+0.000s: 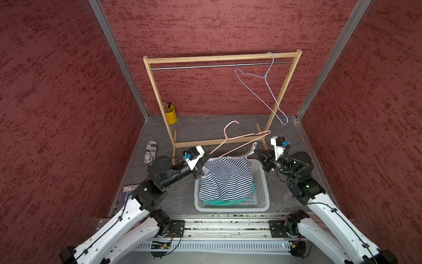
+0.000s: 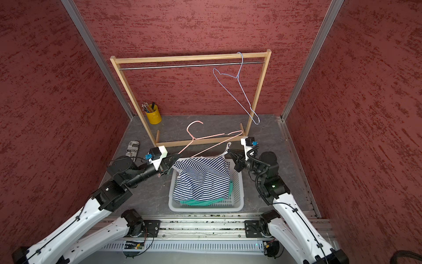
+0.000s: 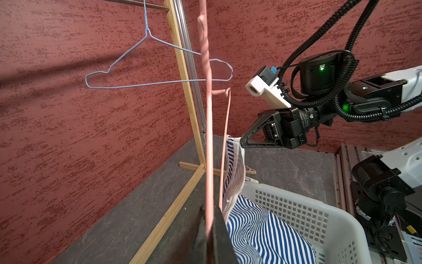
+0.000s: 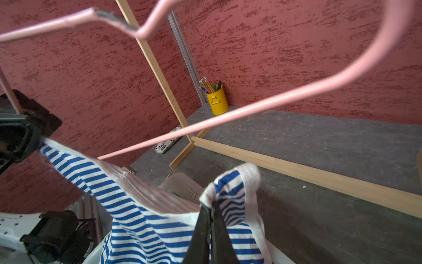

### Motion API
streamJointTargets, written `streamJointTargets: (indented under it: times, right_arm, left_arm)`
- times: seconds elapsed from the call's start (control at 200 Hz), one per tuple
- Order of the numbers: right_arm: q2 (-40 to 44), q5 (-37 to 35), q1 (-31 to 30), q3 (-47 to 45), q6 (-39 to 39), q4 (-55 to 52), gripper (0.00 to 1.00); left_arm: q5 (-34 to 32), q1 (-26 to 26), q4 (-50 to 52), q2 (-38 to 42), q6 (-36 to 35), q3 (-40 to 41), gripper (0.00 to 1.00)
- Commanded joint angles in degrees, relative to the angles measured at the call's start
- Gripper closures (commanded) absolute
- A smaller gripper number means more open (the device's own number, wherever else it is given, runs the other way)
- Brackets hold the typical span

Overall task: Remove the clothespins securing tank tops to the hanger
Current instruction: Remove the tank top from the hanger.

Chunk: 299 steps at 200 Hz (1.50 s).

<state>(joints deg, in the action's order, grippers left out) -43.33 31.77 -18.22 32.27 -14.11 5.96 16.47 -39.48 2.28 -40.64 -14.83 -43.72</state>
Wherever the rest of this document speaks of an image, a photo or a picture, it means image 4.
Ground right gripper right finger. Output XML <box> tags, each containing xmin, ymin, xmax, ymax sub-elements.
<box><xmin>211</xmin><ymin>202</ymin><xmax>240</xmax><ymax>264</ymax></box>

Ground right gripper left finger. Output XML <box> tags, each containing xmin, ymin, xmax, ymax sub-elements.
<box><xmin>182</xmin><ymin>205</ymin><xmax>211</xmax><ymax>264</ymax></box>

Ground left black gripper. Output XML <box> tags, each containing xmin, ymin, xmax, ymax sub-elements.
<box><xmin>1</xmin><ymin>89</ymin><xmax>62</xmax><ymax>173</ymax></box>

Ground striped tank top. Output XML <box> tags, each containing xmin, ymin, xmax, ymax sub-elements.
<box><xmin>39</xmin><ymin>138</ymin><xmax>271</xmax><ymax>264</ymax></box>

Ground pink wire hanger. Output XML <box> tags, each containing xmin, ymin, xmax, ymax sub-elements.
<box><xmin>1</xmin><ymin>1</ymin><xmax>422</xmax><ymax>157</ymax></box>

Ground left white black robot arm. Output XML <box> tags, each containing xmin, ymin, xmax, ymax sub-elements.
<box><xmin>1</xmin><ymin>90</ymin><xmax>103</xmax><ymax>264</ymax></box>

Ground white plastic laundry basket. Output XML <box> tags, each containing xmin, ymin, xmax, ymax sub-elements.
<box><xmin>83</xmin><ymin>173</ymin><xmax>295</xmax><ymax>264</ymax></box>

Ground yellow pencil cup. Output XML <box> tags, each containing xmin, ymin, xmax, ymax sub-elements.
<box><xmin>199</xmin><ymin>77</ymin><xmax>229</xmax><ymax>116</ymax></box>

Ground wooden clothes rack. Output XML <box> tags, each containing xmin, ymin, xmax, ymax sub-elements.
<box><xmin>122</xmin><ymin>1</ymin><xmax>422</xmax><ymax>218</ymax></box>

